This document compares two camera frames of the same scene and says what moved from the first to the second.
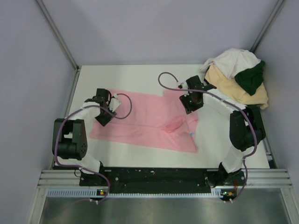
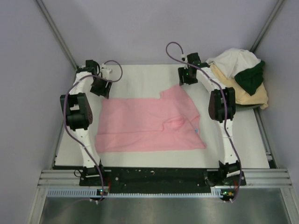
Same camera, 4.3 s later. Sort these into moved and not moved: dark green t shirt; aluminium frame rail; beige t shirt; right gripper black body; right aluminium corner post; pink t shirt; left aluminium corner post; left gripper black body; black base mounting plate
Moved: left gripper black body; pink t shirt; right gripper black body
Not moved: left aluminium corner post; aluminium frame rail; right aluminium corner post; black base mounting plate; dark green t shirt; beige t shirt
